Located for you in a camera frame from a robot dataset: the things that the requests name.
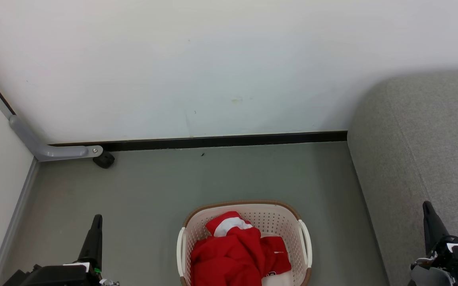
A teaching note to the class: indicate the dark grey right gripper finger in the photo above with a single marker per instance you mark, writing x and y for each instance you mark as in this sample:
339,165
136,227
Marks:
432,228

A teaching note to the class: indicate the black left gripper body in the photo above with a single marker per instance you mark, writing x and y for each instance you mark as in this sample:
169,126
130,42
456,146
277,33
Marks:
54,276

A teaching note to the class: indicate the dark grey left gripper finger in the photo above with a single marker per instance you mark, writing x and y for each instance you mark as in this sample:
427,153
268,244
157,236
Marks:
94,242

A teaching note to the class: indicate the grey fabric sofa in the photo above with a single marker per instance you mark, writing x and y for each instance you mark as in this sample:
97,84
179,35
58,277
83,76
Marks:
412,159

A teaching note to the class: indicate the black caster wheel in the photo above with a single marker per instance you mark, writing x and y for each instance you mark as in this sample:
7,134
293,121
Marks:
103,160

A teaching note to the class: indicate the cream perforated laundry basket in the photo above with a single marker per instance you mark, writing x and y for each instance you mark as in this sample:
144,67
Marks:
276,222

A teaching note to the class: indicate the black baseboard strip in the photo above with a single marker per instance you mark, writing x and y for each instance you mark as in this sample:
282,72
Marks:
213,141

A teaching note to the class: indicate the grey metal partition foot bracket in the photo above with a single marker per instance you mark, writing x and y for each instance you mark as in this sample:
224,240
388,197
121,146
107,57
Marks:
54,152

